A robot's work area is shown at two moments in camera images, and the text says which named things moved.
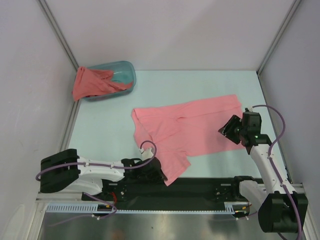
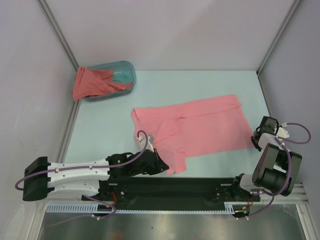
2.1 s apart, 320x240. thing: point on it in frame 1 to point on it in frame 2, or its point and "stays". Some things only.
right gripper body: x=234 y=129 to x=256 y=146
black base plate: x=155 y=192 stays
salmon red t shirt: x=89 y=82 stays
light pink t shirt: x=178 y=131 stays
